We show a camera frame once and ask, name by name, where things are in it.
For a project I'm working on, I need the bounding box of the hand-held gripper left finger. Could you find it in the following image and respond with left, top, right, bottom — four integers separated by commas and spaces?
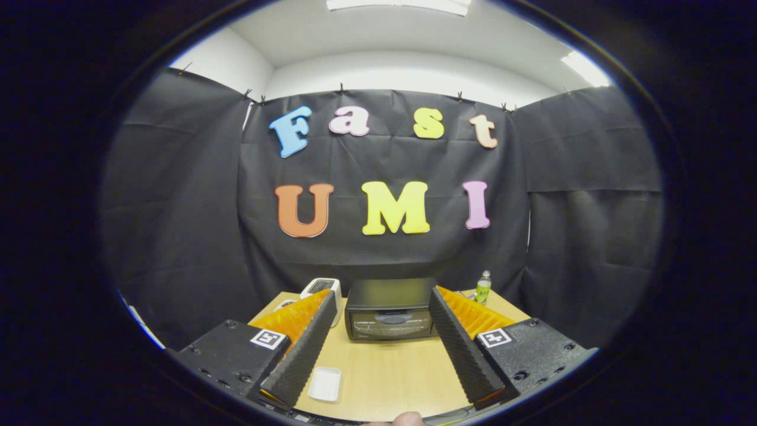
167, 289, 338, 409

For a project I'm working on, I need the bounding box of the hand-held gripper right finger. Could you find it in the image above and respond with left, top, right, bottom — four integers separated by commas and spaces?
429, 286, 598, 412

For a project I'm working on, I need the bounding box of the black toaster oven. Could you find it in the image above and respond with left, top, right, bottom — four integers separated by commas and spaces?
345, 278, 441, 342

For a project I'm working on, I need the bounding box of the white pop-up toaster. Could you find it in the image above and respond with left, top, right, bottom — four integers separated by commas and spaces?
300, 277, 344, 328

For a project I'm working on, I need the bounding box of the white rectangular tray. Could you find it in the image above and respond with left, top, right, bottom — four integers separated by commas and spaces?
308, 366, 343, 404

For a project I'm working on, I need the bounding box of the small ceiling light panel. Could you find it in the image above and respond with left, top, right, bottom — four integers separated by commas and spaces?
561, 51, 611, 88

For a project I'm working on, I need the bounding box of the long ceiling light panel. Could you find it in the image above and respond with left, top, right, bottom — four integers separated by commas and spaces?
326, 0, 473, 17

